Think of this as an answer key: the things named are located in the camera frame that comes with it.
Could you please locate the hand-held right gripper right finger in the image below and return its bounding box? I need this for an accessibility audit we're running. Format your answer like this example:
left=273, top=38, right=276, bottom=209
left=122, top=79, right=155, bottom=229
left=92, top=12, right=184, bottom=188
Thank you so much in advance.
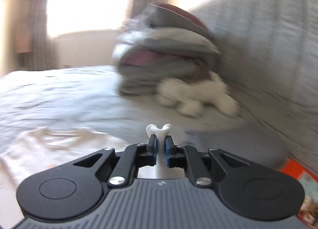
left=164, top=136, right=249, bottom=186

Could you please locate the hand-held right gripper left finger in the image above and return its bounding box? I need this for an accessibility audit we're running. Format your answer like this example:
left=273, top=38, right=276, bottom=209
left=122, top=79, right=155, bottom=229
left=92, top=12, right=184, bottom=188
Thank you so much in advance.
left=73, top=136, right=158, bottom=186

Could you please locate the white long-sleeve shirt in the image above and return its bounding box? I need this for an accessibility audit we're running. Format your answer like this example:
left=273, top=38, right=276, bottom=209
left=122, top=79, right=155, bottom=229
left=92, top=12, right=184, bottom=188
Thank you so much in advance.
left=0, top=124, right=185, bottom=219

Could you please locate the white plush dog toy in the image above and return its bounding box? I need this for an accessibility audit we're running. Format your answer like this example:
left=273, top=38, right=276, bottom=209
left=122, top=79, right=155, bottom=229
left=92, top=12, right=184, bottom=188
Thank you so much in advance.
left=155, top=72, right=239, bottom=117

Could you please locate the folded grey garment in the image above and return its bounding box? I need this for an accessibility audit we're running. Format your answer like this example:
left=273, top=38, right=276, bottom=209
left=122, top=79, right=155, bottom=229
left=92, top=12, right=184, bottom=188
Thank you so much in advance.
left=185, top=125, right=289, bottom=170

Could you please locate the folded grey quilt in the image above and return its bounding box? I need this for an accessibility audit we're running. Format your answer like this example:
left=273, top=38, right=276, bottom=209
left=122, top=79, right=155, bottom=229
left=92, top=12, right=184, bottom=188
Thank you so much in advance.
left=112, top=25, right=221, bottom=96

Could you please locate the bed with grey sheet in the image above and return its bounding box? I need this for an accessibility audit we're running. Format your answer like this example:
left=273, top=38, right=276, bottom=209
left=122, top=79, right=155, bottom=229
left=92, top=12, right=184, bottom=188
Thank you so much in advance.
left=0, top=65, right=318, bottom=219

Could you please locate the orange book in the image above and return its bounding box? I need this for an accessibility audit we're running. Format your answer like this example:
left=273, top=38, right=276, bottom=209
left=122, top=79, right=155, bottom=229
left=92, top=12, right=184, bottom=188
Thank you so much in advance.
left=278, top=158, right=318, bottom=227

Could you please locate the light blue card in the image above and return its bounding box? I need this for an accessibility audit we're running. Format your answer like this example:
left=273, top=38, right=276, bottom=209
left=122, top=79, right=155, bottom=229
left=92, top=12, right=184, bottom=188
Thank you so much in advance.
left=299, top=173, right=318, bottom=205

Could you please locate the grey quilted headboard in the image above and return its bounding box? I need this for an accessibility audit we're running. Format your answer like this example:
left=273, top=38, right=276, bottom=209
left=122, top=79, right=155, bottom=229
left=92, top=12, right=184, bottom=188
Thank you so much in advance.
left=191, top=0, right=318, bottom=177

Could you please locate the window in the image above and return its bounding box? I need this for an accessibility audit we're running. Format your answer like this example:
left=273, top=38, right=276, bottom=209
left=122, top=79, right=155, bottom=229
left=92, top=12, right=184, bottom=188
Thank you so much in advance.
left=47, top=0, right=132, bottom=38

